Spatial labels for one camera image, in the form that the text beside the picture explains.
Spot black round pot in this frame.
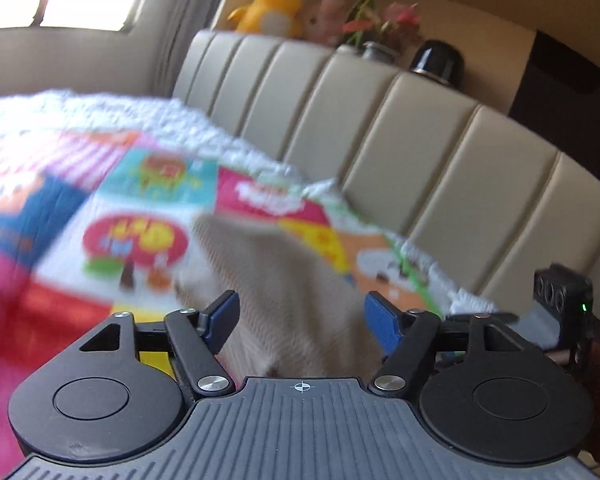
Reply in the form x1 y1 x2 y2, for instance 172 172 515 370
410 39 465 86

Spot colourful cartoon bedspread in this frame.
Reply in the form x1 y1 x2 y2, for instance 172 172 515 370
0 89 499 314

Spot dark wooden cabinet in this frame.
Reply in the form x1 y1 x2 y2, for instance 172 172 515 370
509 30 600 162

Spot metal vase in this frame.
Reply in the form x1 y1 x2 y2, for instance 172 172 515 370
362 40 399 64

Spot pink plush toy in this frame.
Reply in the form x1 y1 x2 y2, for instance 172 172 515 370
302 0 347 49

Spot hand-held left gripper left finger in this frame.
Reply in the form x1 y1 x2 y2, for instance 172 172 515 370
79 290 241 397

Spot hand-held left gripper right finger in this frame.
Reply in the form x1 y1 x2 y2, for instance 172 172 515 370
363 290 525 396

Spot yellow plush duck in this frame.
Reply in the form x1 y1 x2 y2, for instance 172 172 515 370
227 0 305 39

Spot beige curtain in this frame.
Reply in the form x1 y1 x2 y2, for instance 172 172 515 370
150 0 242 99

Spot pink artificial flowers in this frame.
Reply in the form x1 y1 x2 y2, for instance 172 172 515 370
342 0 424 52

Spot colourful cartoon printed blanket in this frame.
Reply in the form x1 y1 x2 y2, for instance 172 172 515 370
0 127 461 461

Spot beige padded headboard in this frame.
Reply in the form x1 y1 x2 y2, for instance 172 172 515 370
172 30 600 312

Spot striped beige knit garment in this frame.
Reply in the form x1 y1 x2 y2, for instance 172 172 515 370
172 212 387 379

